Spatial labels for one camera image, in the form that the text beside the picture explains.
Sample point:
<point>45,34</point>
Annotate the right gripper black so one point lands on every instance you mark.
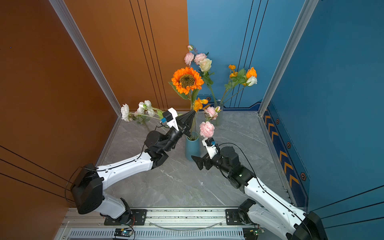
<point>200,164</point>

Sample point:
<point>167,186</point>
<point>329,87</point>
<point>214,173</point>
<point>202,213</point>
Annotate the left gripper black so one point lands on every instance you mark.
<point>181,120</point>

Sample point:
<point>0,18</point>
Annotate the pink carnation flower stem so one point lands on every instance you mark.
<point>207,128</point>

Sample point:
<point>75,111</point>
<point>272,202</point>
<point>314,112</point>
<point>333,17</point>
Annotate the teal cylinder vase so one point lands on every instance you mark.
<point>193,146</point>

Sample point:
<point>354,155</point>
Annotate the clear ribbed glass vase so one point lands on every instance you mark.
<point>219,119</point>

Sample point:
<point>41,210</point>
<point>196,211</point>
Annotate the orange sunflower stem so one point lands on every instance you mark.
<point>187,83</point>

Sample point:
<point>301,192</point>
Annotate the pale pink flower spray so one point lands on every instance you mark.
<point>143,114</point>

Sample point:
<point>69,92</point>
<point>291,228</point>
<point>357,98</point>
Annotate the cream rose stem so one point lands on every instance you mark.
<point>205,66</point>

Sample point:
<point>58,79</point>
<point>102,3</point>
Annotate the small orange flower sprig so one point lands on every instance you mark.
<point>233,77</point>

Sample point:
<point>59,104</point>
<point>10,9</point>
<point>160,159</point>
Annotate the pink rose branch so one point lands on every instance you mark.
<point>193,57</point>

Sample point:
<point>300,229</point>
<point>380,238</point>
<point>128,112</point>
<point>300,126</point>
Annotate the white rose stem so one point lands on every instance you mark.
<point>242,81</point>

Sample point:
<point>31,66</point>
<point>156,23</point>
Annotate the large orange rose stem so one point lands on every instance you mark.
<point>242,73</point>

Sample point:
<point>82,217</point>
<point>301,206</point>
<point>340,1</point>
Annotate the orange poppy stem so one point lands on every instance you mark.
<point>198,105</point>

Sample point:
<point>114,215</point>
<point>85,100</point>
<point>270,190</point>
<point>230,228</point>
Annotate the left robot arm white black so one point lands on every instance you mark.
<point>89,187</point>

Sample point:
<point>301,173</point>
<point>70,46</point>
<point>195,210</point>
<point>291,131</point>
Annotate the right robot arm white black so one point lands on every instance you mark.
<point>263,207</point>

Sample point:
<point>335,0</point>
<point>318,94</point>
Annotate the right circuit board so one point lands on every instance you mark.
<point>252,233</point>

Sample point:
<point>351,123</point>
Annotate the circuit board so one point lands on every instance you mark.
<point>124,234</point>
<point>252,233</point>

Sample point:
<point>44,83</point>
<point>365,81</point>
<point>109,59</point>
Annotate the left circuit board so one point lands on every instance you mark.
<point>124,234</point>

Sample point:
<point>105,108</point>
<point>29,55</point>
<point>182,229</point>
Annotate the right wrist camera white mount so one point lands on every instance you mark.
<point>211,147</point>

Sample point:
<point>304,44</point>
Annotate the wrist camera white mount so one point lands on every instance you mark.
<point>169,117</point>
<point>211,147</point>

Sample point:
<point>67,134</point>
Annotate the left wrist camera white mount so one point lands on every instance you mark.
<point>169,117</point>

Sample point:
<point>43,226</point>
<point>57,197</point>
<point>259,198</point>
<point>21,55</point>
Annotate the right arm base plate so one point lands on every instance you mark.
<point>237,217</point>

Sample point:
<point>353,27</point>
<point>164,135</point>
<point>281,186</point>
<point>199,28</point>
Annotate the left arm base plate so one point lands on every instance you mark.
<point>136,218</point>

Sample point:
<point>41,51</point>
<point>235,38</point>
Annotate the aluminium front rail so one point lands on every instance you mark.
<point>166,217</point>

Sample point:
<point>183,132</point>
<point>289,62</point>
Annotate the right aluminium corner post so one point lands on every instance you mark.
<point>302,21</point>

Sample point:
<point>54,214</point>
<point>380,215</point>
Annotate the aluminium corner post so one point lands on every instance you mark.
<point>74,32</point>
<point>302,21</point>

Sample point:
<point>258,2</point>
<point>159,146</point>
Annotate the left aluminium corner post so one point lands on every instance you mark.
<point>74,32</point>

